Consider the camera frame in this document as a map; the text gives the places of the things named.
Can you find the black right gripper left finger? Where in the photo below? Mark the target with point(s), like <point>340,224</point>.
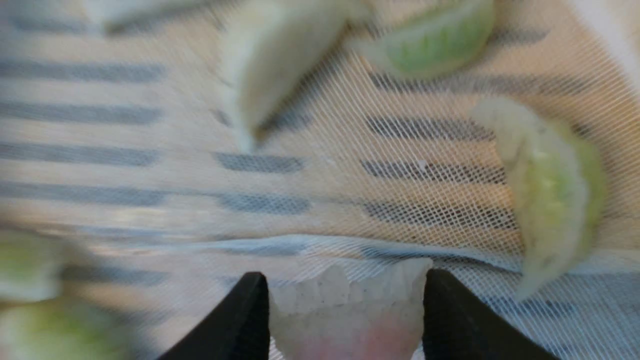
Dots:
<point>236,329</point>

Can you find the green dumpling back right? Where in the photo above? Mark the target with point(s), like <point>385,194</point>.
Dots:
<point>558,185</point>

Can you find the white dumpling back middle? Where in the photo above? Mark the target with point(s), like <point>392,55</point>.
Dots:
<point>269,46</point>

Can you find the pink dumpling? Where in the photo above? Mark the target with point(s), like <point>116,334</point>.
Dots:
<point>329,317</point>

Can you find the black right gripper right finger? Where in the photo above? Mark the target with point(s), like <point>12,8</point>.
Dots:
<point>457,325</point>

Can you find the green dumpling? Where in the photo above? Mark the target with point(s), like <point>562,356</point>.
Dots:
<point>558,185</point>
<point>432,43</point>
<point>31,266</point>

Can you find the white mesh steamer liner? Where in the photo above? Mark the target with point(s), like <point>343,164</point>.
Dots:
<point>117,145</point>

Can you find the green dumpling front left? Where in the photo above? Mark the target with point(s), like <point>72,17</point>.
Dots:
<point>31,266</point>

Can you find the green dumpling back middle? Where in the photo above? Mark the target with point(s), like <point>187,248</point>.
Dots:
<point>432,43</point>

